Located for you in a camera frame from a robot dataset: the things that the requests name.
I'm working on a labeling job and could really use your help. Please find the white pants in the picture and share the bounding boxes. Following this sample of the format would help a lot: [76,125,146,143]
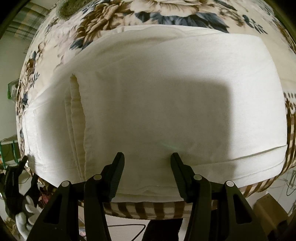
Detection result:
[23,25,287,202]

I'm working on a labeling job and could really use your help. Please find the cardboard box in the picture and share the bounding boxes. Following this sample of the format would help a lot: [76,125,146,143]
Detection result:
[253,193,288,235]

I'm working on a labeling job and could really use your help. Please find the floral fleece bed blanket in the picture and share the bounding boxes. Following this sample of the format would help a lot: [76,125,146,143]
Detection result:
[15,0,296,220]

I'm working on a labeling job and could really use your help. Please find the green metal rack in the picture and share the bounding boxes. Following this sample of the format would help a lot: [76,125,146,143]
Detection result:
[1,140,21,170]

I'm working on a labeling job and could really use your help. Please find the white gloved left hand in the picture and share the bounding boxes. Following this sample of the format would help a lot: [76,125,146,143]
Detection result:
[16,195,42,240]

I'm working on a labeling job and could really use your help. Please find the black floor cable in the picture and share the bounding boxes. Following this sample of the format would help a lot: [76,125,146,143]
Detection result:
[105,223,147,241]

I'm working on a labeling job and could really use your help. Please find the grey knitted textile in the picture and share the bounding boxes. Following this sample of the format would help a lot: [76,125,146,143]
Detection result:
[57,0,92,20]

